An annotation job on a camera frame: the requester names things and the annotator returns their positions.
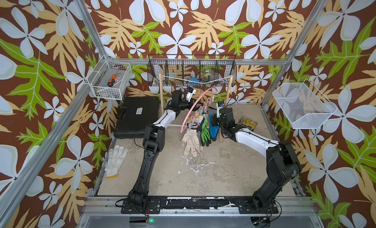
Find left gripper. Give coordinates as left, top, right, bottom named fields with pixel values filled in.
left=178, top=98, right=204, bottom=112

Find blue rubber glove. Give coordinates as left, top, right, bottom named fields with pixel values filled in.
left=209, top=115, right=219, bottom=141

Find pink clip hanger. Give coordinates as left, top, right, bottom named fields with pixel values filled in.
left=180, top=86, right=217, bottom=133

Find green rubber glove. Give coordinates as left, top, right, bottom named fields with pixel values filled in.
left=197, top=119, right=211, bottom=147

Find white cotton glove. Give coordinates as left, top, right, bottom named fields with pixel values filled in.
left=194, top=115, right=205, bottom=127

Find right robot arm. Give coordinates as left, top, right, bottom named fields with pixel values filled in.
left=210, top=107, right=302, bottom=213

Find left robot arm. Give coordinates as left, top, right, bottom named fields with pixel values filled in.
left=127, top=90, right=193, bottom=212

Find blue object in basket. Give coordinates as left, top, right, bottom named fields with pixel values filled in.
left=188, top=78, right=200, bottom=86

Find yellow drill bit box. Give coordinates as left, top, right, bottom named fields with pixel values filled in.
left=240, top=117, right=258, bottom=131

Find clear bottle in basket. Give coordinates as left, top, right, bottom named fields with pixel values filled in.
left=202, top=68, right=214, bottom=82

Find black plastic tool case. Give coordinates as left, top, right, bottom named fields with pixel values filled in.
left=114, top=96, right=159, bottom=139

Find orange black screwdriver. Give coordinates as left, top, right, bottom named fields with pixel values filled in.
left=107, top=75, right=117, bottom=87

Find white mesh basket right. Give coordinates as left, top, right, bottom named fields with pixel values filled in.
left=272, top=79, right=337, bottom=130

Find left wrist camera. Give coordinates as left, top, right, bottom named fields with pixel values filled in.
left=186, top=87, right=196, bottom=102

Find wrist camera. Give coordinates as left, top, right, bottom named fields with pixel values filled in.
left=216, top=101, right=225, bottom=110
left=186, top=87, right=196, bottom=102

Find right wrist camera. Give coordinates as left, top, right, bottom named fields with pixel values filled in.
left=216, top=101, right=225, bottom=110

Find black wire basket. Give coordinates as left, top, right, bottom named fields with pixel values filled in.
left=146, top=55, right=238, bottom=87

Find wooden drying rack frame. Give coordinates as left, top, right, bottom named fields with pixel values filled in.
left=151, top=73, right=234, bottom=143

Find white wire basket left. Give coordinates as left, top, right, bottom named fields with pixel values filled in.
left=88, top=55, right=132, bottom=101

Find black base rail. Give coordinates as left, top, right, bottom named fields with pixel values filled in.
left=115, top=196, right=279, bottom=215

